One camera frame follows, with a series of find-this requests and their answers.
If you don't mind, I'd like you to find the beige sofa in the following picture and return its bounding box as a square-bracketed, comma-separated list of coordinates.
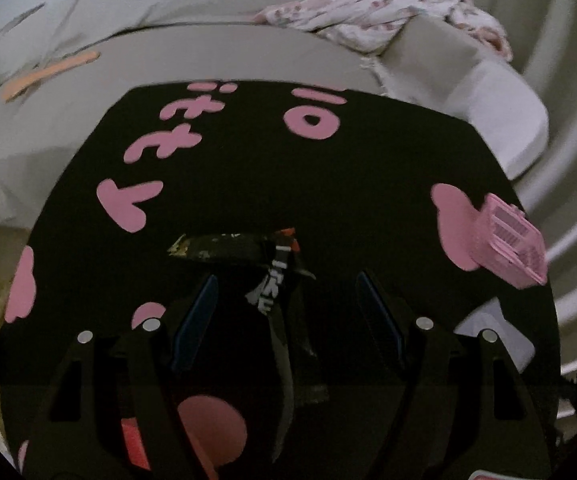
[0, 0, 551, 226]

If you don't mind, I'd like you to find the beige fringed throw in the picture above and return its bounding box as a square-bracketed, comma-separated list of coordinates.
[361, 17, 491, 97]

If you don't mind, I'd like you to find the pink toy basket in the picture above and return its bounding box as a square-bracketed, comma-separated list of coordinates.
[473, 192, 549, 290]

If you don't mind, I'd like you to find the orange strip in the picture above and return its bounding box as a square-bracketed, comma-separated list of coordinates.
[1, 50, 102, 103]

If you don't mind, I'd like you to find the black snack wrapper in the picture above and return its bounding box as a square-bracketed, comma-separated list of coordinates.
[167, 227, 329, 463]

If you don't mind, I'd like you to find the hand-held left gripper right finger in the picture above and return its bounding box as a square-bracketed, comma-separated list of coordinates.
[355, 270, 554, 480]

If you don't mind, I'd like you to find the pink floral cloth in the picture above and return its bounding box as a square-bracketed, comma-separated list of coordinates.
[253, 0, 514, 61]

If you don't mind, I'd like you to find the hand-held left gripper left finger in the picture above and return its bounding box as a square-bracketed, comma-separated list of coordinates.
[21, 274, 220, 480]

